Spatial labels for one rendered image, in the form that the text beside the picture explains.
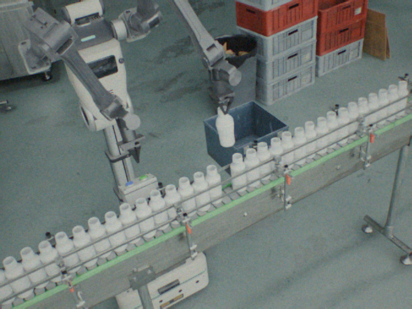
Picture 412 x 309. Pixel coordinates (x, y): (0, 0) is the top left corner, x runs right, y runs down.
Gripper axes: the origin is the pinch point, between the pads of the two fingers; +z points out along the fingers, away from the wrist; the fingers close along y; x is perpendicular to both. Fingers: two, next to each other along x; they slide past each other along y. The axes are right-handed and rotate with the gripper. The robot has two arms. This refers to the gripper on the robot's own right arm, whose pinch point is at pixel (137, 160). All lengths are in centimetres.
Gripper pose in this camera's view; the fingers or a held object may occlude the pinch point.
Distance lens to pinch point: 186.1
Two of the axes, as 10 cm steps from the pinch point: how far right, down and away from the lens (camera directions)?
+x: -4.3, -1.8, 8.8
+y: 8.6, -3.8, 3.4
